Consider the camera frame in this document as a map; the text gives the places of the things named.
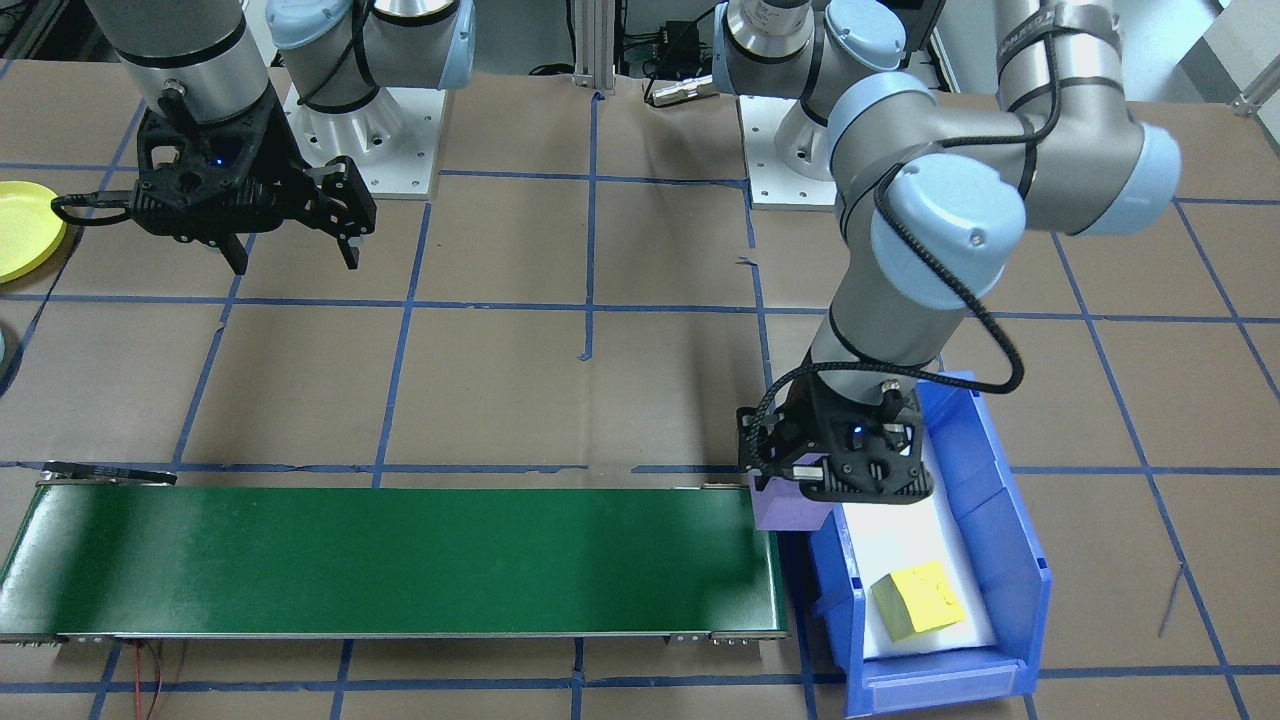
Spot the white foam pad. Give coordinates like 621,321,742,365
835,430,997,661

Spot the black power adapter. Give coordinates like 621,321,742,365
650,20,703,73

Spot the blue plastic storage bin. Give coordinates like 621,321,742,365
776,371,1054,719

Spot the white square base plate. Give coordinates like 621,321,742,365
283,86,446,199
738,95,851,211

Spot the yellow foam block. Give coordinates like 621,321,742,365
870,560,967,643

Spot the thin red wire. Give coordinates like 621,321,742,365
135,640,167,720

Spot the yellow plate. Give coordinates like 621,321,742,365
0,180,68,284

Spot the aluminium corner bar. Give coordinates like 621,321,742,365
1230,60,1280,118

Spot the silver metal connector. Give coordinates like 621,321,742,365
645,78,716,106

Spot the braided black wrist cable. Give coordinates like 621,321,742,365
742,0,1063,473

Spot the green conveyor belt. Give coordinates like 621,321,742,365
0,462,789,646

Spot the purple foam block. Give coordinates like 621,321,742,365
748,470,839,534

